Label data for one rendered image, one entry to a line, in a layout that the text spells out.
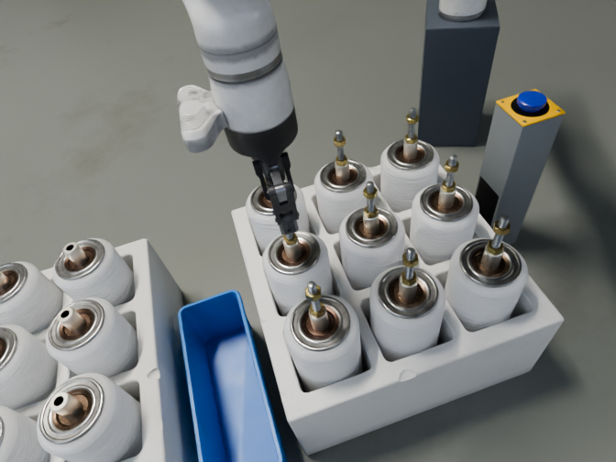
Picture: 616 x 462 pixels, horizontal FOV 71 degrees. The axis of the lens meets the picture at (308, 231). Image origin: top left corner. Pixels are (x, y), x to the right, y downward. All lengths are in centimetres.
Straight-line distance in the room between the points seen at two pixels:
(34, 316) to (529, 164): 81
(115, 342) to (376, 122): 87
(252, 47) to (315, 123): 88
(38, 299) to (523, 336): 70
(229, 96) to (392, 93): 97
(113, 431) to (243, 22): 47
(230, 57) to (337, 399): 42
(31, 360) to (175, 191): 60
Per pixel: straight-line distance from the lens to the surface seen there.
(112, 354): 67
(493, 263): 60
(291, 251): 60
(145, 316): 72
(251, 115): 41
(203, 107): 44
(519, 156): 76
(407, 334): 57
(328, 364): 55
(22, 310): 78
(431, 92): 106
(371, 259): 62
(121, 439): 63
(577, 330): 90
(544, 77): 145
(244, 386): 81
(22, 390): 73
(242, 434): 79
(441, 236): 66
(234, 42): 38
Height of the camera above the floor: 74
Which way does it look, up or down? 50 degrees down
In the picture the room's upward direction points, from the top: 12 degrees counter-clockwise
